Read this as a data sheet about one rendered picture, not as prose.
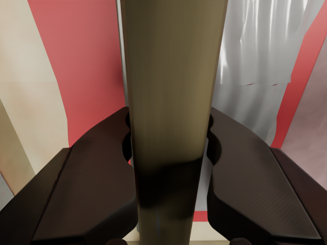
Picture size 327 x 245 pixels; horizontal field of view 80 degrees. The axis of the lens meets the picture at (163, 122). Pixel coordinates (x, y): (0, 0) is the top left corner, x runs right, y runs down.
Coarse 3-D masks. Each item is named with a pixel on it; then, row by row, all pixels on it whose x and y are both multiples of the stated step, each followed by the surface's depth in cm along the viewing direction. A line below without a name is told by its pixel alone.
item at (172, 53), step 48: (144, 0) 5; (192, 0) 5; (144, 48) 6; (192, 48) 6; (144, 96) 6; (192, 96) 6; (144, 144) 7; (192, 144) 7; (144, 192) 9; (192, 192) 9; (144, 240) 11
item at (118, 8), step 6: (120, 6) 11; (120, 12) 11; (120, 18) 11; (120, 24) 11; (120, 30) 11; (120, 36) 11; (120, 42) 12; (120, 48) 12; (126, 78) 13; (126, 84) 13; (126, 90) 13; (126, 96) 13; (126, 102) 14; (132, 156) 16; (132, 162) 16; (138, 228) 21
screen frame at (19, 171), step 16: (0, 112) 18; (0, 128) 18; (0, 144) 18; (16, 144) 20; (0, 160) 18; (16, 160) 20; (0, 176) 18; (16, 176) 20; (32, 176) 22; (0, 192) 19; (16, 192) 20; (0, 208) 20
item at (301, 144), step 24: (72, 96) 18; (96, 96) 18; (120, 96) 18; (288, 96) 18; (312, 96) 18; (72, 120) 19; (96, 120) 19; (288, 120) 19; (312, 120) 19; (72, 144) 20; (288, 144) 21; (312, 144) 21; (312, 168) 22
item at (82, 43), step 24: (48, 0) 14; (72, 0) 14; (96, 0) 14; (48, 24) 15; (72, 24) 15; (96, 24) 15; (312, 24) 15; (48, 48) 15; (72, 48) 15; (96, 48) 15; (312, 48) 16; (72, 72) 16; (96, 72) 16; (120, 72) 16; (312, 72) 17
